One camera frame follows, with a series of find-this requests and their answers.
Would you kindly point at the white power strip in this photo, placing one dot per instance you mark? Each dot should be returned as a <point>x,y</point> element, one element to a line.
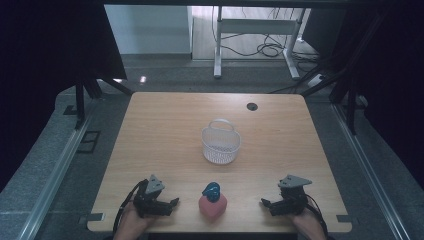
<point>316,80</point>

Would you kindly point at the black table grommet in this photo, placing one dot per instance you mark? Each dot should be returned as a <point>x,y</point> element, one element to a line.
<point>252,106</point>

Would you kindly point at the person's right hand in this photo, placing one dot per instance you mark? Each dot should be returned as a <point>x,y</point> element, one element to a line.
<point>308,226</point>

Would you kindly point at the white plastic basket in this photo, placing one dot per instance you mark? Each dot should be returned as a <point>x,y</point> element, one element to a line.
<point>221,144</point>

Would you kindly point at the grey metal rail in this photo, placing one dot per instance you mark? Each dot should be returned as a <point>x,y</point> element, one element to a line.
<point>363,166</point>
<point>56,173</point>

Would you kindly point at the dark curtain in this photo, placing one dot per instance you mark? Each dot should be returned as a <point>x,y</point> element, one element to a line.
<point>393,83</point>
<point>50,66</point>

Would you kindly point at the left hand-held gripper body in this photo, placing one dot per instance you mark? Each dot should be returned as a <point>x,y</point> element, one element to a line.
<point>149,196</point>

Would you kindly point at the person's left hand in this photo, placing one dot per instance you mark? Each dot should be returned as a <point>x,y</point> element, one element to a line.
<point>132,224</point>

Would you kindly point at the black metal stand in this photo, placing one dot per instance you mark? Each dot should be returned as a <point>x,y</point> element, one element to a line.
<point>80,100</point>
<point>350,100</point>

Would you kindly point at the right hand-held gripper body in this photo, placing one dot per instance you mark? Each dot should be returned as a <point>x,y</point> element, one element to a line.
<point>293,196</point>

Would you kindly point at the blue toy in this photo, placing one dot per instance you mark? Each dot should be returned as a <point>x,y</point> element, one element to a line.
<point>211,191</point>

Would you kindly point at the pink heart-shaped block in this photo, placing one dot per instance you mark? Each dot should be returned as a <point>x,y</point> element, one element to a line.
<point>213,208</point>

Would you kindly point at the white desk frame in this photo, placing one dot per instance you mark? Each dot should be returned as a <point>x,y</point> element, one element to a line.
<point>218,43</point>

